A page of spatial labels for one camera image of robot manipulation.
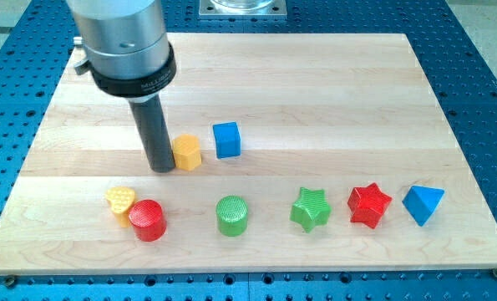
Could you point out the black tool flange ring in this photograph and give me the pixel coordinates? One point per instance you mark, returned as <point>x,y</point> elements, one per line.
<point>134,88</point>

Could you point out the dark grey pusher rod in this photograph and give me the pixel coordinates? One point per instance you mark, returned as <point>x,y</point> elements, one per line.
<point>153,132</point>

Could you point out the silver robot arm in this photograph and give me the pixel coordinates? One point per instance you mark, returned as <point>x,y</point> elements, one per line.
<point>129,56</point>

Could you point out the yellow heart block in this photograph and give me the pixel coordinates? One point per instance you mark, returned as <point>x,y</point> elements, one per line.
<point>121,199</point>

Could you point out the yellow hexagon block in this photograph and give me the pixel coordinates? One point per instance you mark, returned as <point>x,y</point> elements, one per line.
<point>186,151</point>

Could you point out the blue cube block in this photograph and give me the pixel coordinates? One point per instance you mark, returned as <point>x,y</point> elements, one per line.
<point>227,139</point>

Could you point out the red cylinder block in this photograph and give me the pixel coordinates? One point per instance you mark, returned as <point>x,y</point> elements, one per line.
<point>148,220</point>

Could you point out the green cylinder block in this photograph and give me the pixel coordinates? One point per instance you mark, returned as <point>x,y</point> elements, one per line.
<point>232,215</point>

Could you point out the wooden board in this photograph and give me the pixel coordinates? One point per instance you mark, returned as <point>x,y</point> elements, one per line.
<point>321,111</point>

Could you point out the green star block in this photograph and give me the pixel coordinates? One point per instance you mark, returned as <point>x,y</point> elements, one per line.
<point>310,209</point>

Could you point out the red star block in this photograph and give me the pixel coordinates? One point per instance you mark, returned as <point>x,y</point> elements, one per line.
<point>368,204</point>

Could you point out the blue triangle block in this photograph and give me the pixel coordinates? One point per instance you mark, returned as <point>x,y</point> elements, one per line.
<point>422,201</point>

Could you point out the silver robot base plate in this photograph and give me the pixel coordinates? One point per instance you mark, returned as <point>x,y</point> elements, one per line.
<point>234,8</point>

